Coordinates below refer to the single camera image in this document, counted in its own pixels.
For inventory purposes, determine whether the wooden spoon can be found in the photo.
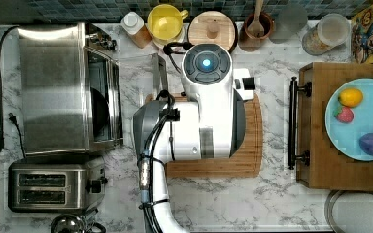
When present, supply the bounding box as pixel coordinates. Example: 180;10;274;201
247;0;264;38

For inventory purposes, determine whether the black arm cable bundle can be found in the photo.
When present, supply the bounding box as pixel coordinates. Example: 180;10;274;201
137;41;194;233

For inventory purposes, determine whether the clear plastic cereal jar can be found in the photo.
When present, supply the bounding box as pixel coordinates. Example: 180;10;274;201
302;14;350;55

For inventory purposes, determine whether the chrome kettle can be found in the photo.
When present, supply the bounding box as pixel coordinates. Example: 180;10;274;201
51;209;107;233

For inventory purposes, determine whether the yellow lemon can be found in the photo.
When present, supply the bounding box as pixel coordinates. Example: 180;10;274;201
338;88;363;108

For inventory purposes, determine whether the yellow measuring cup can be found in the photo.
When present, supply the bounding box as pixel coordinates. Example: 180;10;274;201
147;4;189;45

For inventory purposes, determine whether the stainless steel two-slot toaster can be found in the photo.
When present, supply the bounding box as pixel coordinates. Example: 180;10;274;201
8;155;107;213

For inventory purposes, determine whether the round grey sink rim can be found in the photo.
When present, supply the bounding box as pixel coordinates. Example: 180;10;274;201
324;191;373;233

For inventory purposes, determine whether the wooden tray with black handle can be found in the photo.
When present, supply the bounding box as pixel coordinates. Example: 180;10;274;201
288;62;373;191

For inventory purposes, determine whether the black power cord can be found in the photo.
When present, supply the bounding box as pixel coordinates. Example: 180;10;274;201
0;25;27;159

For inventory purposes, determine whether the bamboo cutting board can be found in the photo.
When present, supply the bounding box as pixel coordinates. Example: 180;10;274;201
145;92;264;179

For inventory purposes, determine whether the round wooden lid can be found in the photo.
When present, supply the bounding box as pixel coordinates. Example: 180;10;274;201
187;11;238;52

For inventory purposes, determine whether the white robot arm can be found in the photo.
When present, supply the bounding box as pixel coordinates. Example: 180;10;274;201
133;44;251;233

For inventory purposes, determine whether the red strawberry left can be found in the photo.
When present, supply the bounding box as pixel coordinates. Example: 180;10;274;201
334;106;355;123

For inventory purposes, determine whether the clear bottle white cap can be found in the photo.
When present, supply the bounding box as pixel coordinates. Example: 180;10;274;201
121;12;152;49

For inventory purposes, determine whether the black pan inside oven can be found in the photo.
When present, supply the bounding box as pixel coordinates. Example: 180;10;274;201
90;88;110;136

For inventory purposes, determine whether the stainless steel toaster oven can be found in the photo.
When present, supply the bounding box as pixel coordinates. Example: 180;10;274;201
18;23;123;156

